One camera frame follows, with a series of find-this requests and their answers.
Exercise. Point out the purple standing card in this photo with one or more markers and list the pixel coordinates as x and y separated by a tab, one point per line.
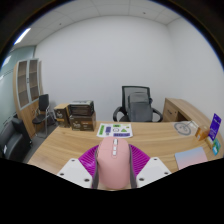
215	126

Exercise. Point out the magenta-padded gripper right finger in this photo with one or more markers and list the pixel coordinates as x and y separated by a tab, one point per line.
150	170

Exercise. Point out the pink computer mouse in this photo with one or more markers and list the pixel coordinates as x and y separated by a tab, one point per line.
113	165

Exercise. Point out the tan packet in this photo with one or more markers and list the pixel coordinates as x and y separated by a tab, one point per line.
209	141

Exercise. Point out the black mesh office chair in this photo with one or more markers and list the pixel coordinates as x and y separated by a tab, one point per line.
138	108

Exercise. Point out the white printed paper sheet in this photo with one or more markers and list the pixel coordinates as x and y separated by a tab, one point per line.
115	130

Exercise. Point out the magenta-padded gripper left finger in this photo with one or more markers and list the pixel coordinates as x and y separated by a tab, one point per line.
78	171

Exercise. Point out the black leather armchair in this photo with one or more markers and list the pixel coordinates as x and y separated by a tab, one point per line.
15	141

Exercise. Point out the small black chair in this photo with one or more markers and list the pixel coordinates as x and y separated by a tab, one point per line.
42	115

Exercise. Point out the wooden side desk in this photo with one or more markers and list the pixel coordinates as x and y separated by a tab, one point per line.
180	111

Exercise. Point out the pink and blue mouse pad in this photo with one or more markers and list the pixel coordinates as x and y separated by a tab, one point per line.
191	157

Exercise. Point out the large brown cardboard box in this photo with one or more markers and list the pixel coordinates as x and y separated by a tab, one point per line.
82	122

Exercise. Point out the ceiling light panel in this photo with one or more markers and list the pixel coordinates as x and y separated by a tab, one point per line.
22	36

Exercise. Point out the small brown cardboard box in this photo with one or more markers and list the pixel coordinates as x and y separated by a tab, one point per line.
61	115

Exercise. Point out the black box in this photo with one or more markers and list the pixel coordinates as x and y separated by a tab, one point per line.
81	107

